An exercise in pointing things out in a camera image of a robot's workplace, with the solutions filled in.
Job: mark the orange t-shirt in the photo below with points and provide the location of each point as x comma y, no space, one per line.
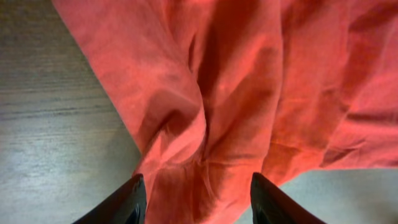
214,91

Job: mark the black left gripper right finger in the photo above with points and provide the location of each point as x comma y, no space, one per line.
270,205

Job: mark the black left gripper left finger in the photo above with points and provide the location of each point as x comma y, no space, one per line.
127,205

